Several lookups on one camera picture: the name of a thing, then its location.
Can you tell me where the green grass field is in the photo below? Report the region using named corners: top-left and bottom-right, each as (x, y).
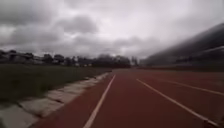
top-left (0, 64), bottom-right (113, 104)

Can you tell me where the row of trees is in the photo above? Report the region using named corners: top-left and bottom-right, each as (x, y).
top-left (41, 53), bottom-right (139, 69)

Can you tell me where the row of buildings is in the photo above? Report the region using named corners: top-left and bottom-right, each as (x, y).
top-left (0, 49), bottom-right (46, 66)

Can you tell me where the grey concrete slab strip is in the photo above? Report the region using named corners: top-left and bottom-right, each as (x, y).
top-left (0, 71), bottom-right (113, 128)

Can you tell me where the grey grandstand building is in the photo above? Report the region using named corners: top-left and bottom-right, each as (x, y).
top-left (139, 22), bottom-right (224, 72)

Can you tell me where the red running track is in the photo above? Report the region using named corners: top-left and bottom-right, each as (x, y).
top-left (29, 68), bottom-right (224, 128)

